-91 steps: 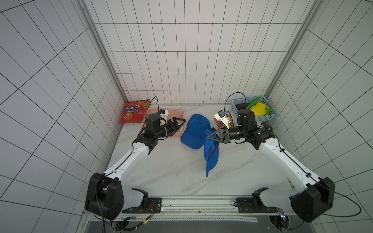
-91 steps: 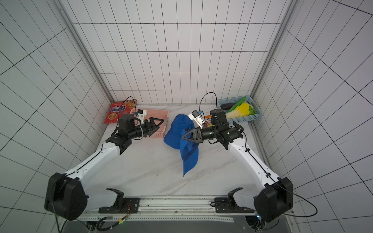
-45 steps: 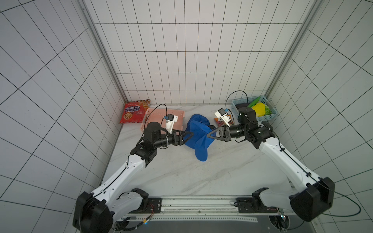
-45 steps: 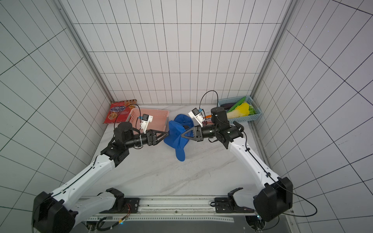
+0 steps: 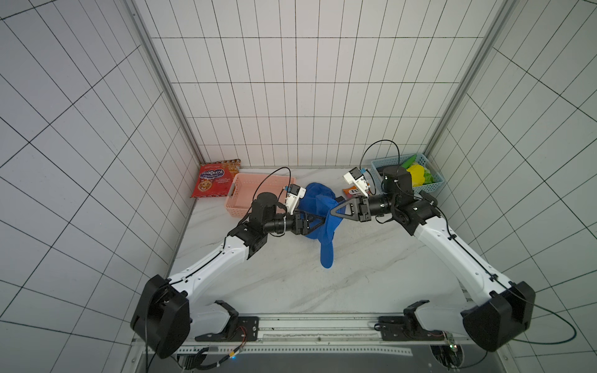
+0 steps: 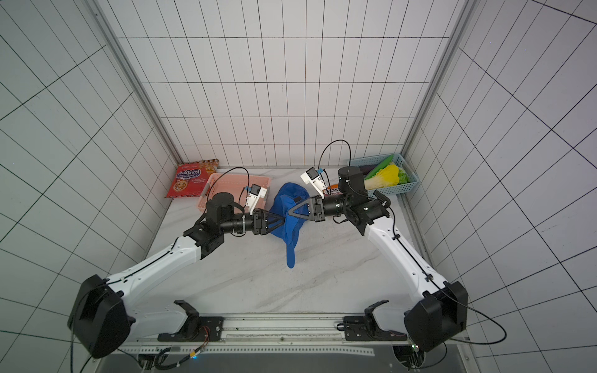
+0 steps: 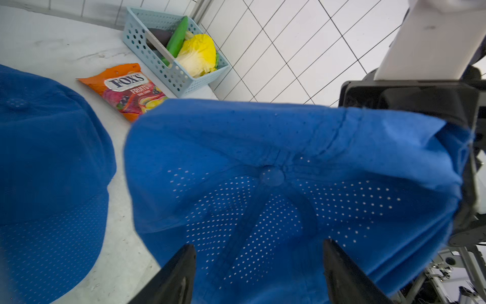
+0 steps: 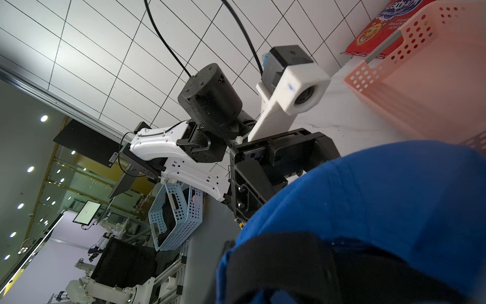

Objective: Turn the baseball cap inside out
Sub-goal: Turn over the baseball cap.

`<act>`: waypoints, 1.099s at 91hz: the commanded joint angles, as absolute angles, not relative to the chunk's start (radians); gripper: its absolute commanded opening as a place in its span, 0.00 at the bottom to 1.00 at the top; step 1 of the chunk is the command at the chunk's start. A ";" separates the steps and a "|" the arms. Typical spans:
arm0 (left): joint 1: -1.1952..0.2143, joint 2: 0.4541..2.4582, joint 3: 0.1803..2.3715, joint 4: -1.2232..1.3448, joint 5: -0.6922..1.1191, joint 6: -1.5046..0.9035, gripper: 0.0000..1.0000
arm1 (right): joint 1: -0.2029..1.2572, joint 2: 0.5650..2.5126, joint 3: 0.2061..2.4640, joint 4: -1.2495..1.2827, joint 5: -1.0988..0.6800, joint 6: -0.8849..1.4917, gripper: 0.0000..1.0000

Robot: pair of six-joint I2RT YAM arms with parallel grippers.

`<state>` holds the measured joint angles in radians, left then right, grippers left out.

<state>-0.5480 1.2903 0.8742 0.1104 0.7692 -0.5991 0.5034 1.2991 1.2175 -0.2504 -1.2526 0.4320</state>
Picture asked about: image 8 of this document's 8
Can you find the black monitor screen background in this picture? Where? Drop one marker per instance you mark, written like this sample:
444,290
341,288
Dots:
89,143

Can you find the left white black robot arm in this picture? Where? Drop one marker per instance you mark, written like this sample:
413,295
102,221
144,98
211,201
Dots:
222,151

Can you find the pink plastic basket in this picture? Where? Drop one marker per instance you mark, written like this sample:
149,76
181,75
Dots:
432,86

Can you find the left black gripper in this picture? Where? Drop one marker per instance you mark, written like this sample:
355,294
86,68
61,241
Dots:
260,169

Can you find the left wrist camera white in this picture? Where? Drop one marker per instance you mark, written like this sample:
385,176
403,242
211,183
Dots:
291,84

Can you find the red cookie snack bag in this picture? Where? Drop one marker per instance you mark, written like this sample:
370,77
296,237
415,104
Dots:
392,17

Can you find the blue crate in background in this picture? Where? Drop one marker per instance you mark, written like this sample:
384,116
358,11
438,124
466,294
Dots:
174,215

